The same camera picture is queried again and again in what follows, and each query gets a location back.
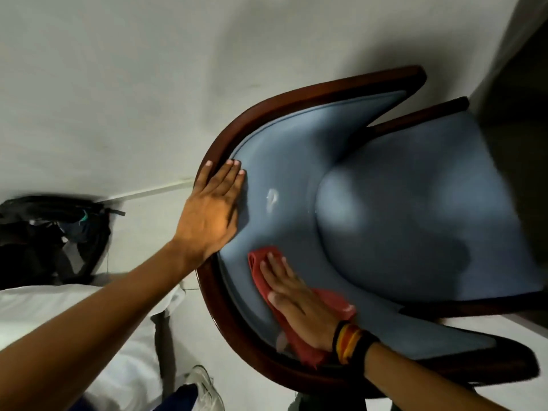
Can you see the black backpack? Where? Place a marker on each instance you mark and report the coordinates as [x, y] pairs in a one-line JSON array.
[[47, 243]]

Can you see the white bed sheet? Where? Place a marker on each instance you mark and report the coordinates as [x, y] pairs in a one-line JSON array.
[[25, 308]]

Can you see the person's right thumb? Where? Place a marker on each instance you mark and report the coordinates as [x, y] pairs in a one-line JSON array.
[[282, 304]]

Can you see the person's left forearm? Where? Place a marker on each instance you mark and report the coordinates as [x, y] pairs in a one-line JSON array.
[[94, 329]]

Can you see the person's left hand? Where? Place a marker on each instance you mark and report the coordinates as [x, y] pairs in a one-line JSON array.
[[207, 218]]

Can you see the person's left little finger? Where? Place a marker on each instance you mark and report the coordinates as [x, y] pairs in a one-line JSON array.
[[203, 175]]

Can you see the red cleaning cloth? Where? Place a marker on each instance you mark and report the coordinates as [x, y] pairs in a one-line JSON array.
[[332, 306]]

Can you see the yellow red striped wristband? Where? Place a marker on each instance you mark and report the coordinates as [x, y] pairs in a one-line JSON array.
[[350, 342]]

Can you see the person's right hand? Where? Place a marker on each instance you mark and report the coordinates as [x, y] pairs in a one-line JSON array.
[[302, 310]]

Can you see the person's left middle finger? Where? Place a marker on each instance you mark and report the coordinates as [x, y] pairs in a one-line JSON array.
[[229, 179]]

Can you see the person's right middle finger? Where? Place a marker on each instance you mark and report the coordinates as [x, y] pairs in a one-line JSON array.
[[280, 269]]

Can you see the white sneaker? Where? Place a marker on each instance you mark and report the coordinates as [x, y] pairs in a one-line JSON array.
[[205, 387]]

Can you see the person's right forearm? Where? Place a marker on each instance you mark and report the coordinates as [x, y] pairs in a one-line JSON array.
[[421, 380]]

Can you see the blue upholstered wooden armchair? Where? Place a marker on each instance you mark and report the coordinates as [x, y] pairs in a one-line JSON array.
[[406, 218]]

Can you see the blue trouser leg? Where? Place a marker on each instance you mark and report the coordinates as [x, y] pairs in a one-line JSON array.
[[182, 400]]

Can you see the wide black wristband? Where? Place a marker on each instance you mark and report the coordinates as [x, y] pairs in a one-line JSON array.
[[366, 347]]

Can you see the dark wooden furniture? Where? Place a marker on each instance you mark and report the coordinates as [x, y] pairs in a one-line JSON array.
[[520, 81]]

